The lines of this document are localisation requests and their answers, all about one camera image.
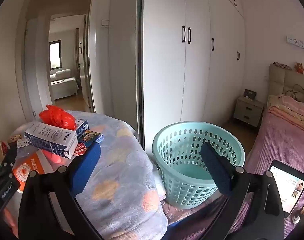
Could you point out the pink and white packet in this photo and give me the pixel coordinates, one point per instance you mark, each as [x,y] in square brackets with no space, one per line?
[54,158]

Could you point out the window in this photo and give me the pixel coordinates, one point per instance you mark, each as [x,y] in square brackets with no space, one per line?
[54,55]

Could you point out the white room door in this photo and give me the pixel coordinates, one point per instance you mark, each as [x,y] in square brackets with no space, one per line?
[117,75]

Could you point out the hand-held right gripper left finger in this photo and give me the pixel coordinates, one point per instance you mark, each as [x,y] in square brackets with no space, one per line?
[85,165]

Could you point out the folded pink blanket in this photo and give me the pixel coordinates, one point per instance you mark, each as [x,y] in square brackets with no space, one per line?
[289,110]

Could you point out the phone stand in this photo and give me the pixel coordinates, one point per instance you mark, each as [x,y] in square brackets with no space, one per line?
[298,216]

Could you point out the red and white wrapper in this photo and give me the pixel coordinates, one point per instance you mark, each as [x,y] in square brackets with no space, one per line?
[3,150]

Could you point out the red packet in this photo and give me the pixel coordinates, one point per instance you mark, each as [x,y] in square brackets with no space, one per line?
[80,148]

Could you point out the smartphone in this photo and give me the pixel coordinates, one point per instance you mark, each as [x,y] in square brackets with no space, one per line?
[289,187]

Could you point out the dark patterned cloth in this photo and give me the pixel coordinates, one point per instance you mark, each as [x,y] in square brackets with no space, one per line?
[282,66]

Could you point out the bed with pink blanket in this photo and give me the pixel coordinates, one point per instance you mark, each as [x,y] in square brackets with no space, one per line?
[277,142]

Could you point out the white wardrobe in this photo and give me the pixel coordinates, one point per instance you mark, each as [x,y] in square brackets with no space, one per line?
[167,80]

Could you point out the light switch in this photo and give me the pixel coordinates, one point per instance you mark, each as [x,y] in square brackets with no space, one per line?
[105,22]

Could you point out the small blue box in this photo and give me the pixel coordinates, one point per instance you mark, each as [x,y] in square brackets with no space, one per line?
[82,127]

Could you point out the white dotted wrapper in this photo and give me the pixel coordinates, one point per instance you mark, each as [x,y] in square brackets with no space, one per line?
[22,143]

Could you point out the dark picture frame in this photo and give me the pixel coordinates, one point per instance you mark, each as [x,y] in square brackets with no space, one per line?
[250,93]

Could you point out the purple patterned bedsheet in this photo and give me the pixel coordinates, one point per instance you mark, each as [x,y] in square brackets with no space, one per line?
[182,220]

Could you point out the orange stuffed toy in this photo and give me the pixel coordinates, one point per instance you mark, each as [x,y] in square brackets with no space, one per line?
[300,68]

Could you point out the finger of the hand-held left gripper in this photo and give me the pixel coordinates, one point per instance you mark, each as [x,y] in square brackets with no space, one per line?
[10,156]

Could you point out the white wall sticker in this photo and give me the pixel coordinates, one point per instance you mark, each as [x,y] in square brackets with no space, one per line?
[299,42]

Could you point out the white sofa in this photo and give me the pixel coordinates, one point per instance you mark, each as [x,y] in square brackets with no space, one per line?
[63,82]

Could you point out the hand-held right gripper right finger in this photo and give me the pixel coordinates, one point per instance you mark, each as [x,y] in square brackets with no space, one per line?
[215,168]

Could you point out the white and blue milk carton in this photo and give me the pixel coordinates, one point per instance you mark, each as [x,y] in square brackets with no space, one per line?
[50,138]

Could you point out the beige padded headboard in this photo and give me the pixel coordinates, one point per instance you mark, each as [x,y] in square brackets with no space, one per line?
[277,82]

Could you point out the red plastic bag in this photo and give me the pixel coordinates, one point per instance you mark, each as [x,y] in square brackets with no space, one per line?
[57,116]

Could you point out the colourful printed card box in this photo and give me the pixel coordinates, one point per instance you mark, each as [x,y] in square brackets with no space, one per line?
[90,136]

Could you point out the beige nightstand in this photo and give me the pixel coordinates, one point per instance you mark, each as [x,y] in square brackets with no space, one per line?
[248,111]

